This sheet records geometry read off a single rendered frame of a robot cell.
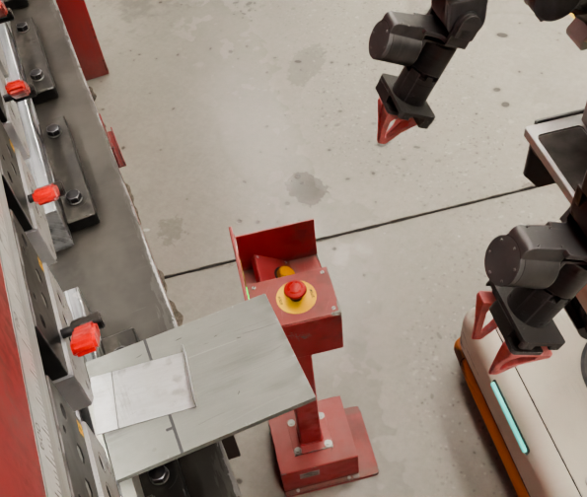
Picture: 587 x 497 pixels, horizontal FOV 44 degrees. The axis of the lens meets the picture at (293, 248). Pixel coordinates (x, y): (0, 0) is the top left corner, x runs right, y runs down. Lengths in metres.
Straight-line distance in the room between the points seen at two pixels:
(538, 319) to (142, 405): 0.50
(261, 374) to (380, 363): 1.18
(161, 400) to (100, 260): 0.40
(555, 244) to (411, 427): 1.27
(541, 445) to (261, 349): 0.91
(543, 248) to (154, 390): 0.51
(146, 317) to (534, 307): 0.62
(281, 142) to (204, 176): 0.32
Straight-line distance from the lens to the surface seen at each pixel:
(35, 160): 1.38
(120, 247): 1.31
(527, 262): 0.81
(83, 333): 0.67
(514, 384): 1.80
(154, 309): 1.21
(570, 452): 1.75
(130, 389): 0.99
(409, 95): 1.16
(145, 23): 3.49
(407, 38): 1.10
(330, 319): 1.28
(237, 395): 0.95
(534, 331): 0.91
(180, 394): 0.97
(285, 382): 0.95
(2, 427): 0.45
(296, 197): 2.52
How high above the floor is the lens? 1.83
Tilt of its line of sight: 51 degrees down
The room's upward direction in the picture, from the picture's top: 8 degrees counter-clockwise
